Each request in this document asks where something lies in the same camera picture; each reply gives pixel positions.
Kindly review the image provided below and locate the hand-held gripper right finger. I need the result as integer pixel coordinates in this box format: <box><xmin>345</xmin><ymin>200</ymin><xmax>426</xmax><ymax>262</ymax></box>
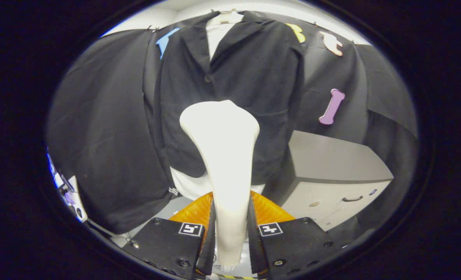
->
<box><xmin>248</xmin><ymin>191</ymin><xmax>342</xmax><ymax>278</ymax></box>

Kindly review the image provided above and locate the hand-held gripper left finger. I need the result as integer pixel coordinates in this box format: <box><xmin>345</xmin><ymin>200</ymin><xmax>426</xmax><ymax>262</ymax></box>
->
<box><xmin>121</xmin><ymin>191</ymin><xmax>217</xmax><ymax>280</ymax></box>

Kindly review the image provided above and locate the white shirt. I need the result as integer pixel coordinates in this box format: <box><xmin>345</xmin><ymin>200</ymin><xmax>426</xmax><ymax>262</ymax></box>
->
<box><xmin>170</xmin><ymin>23</ymin><xmax>266</xmax><ymax>201</ymax></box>

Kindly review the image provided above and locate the white garment steamer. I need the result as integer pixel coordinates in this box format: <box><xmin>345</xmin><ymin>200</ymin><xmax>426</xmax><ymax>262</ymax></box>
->
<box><xmin>179</xmin><ymin>100</ymin><xmax>260</xmax><ymax>270</ymax></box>

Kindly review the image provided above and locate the black suit jacket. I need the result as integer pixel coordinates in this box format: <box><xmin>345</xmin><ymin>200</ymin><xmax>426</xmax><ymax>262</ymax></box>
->
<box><xmin>143</xmin><ymin>10</ymin><xmax>306</xmax><ymax>186</ymax></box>

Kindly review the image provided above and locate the beige cabinet with grey top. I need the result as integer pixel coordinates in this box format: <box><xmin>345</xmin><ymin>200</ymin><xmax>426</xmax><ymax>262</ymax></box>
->
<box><xmin>264</xmin><ymin>130</ymin><xmax>394</xmax><ymax>232</ymax></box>

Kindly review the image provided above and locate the white appliance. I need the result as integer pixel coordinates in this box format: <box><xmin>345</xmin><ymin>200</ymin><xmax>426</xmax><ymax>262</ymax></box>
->
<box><xmin>46</xmin><ymin>148</ymin><xmax>88</xmax><ymax>223</ymax></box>

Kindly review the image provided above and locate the black backdrop cloth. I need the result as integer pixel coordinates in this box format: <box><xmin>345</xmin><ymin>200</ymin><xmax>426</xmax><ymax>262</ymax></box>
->
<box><xmin>46</xmin><ymin>12</ymin><xmax>419</xmax><ymax>236</ymax></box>

